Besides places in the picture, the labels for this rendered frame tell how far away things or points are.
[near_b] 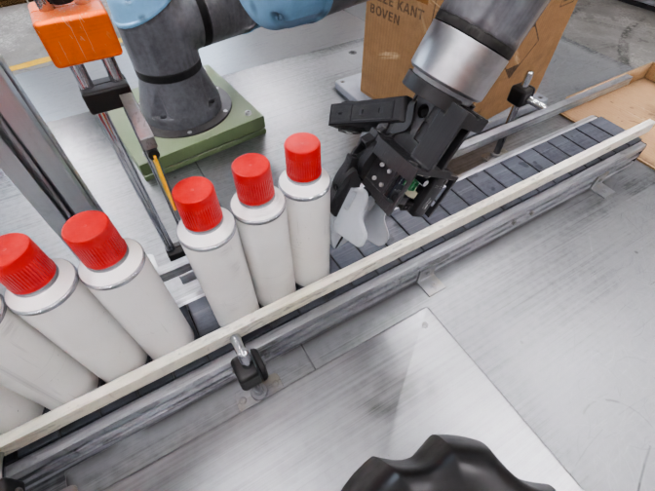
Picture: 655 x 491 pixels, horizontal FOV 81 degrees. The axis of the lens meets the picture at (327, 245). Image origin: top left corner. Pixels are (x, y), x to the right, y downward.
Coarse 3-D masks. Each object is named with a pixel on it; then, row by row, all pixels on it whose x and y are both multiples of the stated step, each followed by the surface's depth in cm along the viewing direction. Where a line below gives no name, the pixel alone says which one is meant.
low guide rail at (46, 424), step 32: (640, 128) 64; (576, 160) 59; (512, 192) 55; (448, 224) 51; (384, 256) 47; (320, 288) 45; (256, 320) 42; (192, 352) 40; (128, 384) 38; (64, 416) 36; (0, 448) 34
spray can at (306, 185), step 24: (288, 144) 34; (312, 144) 34; (288, 168) 35; (312, 168) 35; (288, 192) 36; (312, 192) 36; (288, 216) 39; (312, 216) 38; (312, 240) 41; (312, 264) 44
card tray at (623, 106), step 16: (608, 80) 83; (640, 80) 90; (608, 96) 86; (624, 96) 86; (640, 96) 86; (576, 112) 82; (592, 112) 82; (608, 112) 82; (624, 112) 82; (640, 112) 82; (624, 128) 78; (640, 160) 72
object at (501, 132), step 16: (624, 80) 65; (576, 96) 62; (592, 96) 63; (544, 112) 59; (560, 112) 61; (496, 128) 56; (512, 128) 57; (464, 144) 54; (480, 144) 55; (160, 272) 40; (176, 272) 41
